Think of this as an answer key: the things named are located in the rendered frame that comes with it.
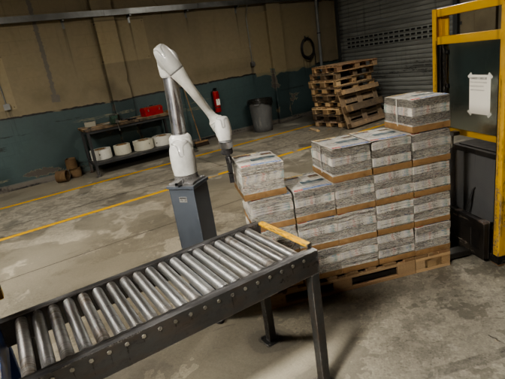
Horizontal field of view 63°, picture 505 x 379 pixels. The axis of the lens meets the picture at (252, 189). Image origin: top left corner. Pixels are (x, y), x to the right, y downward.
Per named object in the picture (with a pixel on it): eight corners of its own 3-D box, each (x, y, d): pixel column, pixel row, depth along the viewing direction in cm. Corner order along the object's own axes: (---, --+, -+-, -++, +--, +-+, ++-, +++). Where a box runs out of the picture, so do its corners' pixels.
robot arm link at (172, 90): (172, 168, 278) (172, 162, 298) (196, 165, 280) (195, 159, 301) (152, 49, 255) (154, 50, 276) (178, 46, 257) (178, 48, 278)
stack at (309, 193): (255, 284, 328) (239, 186, 303) (390, 252, 345) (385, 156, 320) (267, 311, 291) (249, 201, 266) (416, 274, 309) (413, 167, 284)
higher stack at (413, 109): (389, 252, 345) (381, 96, 306) (421, 244, 350) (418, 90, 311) (415, 274, 309) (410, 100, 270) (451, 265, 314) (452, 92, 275)
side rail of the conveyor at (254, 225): (258, 239, 246) (255, 220, 242) (263, 241, 241) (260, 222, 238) (7, 341, 182) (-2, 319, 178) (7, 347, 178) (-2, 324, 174)
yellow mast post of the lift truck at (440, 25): (433, 221, 368) (431, 10, 315) (443, 219, 369) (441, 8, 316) (440, 225, 359) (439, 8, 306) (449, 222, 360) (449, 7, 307)
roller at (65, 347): (60, 310, 187) (56, 301, 186) (79, 365, 149) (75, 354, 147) (48, 314, 185) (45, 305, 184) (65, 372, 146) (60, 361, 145)
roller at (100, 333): (89, 298, 194) (86, 289, 192) (115, 349, 155) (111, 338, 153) (78, 303, 191) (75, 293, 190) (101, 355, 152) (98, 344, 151)
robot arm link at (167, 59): (184, 63, 249) (184, 64, 262) (164, 37, 243) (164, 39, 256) (167, 77, 249) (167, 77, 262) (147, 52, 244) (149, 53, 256)
